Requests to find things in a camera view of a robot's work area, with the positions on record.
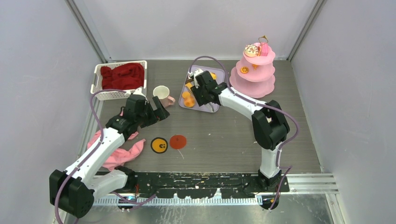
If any yellow pink layered cake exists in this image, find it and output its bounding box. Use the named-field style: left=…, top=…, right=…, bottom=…
left=210, top=72, right=217, bottom=80

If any orange square biscuit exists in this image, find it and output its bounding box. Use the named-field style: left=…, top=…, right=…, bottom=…
left=185, top=83, right=194, bottom=90

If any orange round bun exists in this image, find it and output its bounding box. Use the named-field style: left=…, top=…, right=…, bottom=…
left=184, top=97, right=196, bottom=108

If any round orange lattice cookie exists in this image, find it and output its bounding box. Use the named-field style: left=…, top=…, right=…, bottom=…
left=240, top=66, right=249, bottom=74

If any sprinkled donut cake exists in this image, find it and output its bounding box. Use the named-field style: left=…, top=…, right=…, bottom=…
left=243, top=44, right=260, bottom=57

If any pink square cake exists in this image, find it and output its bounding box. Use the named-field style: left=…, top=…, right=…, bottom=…
left=260, top=43, right=269, bottom=56

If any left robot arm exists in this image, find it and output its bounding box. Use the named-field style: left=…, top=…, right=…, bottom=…
left=49, top=94, right=169, bottom=223

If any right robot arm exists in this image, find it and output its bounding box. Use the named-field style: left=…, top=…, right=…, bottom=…
left=188, top=69, right=290, bottom=192

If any pink mug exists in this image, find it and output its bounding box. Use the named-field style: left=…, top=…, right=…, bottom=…
left=153, top=85, right=176, bottom=108

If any lavender serving tray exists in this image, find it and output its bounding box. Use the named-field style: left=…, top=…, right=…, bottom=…
left=178, top=65, right=225, bottom=113

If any red tomato coaster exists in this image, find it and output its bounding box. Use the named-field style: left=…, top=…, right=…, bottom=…
left=169, top=135, right=187, bottom=150

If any black yellow face coaster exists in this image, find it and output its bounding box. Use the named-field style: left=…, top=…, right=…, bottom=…
left=150, top=137, right=168, bottom=154

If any dark red towel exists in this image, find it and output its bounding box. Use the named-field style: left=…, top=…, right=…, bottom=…
left=100, top=63, right=144, bottom=90

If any pink cloth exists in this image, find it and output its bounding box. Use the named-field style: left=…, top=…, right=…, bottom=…
left=87, top=130, right=146, bottom=171

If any pink three-tier cake stand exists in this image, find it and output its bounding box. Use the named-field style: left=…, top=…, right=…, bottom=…
left=229, top=35, right=276, bottom=98

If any white plastic basket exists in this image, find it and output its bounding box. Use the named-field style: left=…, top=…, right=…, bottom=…
left=90, top=60, right=148, bottom=101

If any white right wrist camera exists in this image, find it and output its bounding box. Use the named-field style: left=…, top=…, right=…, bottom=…
left=188, top=68, right=204, bottom=80

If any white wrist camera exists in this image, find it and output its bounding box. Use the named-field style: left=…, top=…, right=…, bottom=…
left=132, top=87, right=146, bottom=97
left=188, top=68, right=204, bottom=80

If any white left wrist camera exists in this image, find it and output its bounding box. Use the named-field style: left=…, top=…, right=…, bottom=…
left=132, top=87, right=146, bottom=97

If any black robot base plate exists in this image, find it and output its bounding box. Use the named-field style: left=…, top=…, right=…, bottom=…
left=115, top=172, right=290, bottom=199

